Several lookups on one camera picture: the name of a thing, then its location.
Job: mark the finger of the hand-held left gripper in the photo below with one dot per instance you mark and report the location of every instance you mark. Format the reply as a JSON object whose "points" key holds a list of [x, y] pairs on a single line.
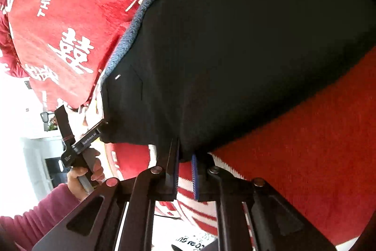
{"points": [[104, 123]]}

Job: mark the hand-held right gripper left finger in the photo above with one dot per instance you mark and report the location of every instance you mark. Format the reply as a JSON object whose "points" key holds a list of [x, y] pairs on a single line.
{"points": [[173, 177]]}

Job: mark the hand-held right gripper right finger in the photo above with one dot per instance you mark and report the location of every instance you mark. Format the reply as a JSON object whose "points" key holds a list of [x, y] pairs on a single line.
{"points": [[194, 180]]}

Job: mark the black pants with blue waistband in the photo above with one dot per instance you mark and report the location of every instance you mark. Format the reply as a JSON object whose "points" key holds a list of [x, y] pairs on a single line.
{"points": [[235, 62]]}

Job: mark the person's left forearm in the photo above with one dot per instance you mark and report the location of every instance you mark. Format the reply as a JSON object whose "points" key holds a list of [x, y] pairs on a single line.
{"points": [[32, 218]]}

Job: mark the person's left hand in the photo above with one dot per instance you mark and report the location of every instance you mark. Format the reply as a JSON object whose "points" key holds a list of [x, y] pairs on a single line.
{"points": [[98, 170]]}

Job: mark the white cabinet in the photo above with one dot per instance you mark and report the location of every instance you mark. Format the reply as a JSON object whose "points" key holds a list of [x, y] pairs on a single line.
{"points": [[35, 162]]}

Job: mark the white printed object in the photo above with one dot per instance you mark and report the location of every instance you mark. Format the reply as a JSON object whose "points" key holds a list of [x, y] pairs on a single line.
{"points": [[192, 241]]}

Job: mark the red printed blanket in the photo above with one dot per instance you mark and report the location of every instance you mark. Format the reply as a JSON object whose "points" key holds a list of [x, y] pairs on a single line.
{"points": [[293, 157]]}

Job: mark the red embroidered cushion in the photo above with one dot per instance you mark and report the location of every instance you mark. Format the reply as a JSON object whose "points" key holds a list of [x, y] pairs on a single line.
{"points": [[7, 57]]}

